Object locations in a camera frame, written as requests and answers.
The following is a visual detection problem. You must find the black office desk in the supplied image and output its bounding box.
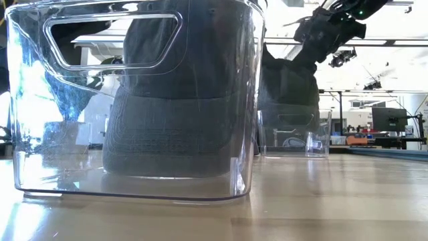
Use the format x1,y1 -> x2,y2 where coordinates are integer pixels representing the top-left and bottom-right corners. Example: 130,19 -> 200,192
347,135 -> 428,151

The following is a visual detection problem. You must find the grey baseball cap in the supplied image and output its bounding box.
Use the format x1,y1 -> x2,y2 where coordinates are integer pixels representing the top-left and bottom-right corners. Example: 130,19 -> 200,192
101,0 -> 255,179
258,43 -> 321,150

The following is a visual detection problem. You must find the clear plastic cap stand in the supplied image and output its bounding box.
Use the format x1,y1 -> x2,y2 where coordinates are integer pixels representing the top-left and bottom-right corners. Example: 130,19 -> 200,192
256,108 -> 333,159

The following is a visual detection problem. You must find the black computer monitor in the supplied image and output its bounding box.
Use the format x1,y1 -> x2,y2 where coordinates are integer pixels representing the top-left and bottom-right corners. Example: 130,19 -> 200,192
371,106 -> 409,133

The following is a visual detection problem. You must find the black mounted camera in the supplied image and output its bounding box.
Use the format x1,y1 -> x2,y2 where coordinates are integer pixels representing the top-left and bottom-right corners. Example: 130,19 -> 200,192
328,47 -> 358,68

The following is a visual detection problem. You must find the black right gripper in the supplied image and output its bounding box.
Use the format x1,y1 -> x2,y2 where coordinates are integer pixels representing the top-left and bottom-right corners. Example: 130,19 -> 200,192
291,6 -> 368,75

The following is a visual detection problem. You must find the grey overhead beam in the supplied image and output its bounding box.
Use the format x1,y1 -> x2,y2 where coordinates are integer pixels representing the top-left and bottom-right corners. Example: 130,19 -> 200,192
263,35 -> 428,48

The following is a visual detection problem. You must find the orange box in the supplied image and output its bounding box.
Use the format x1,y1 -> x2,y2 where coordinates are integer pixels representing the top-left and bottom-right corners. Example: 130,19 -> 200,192
345,135 -> 369,147

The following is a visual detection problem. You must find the clear plastic bin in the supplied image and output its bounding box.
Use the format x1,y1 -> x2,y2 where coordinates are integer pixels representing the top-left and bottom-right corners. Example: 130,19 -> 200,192
4,0 -> 268,204

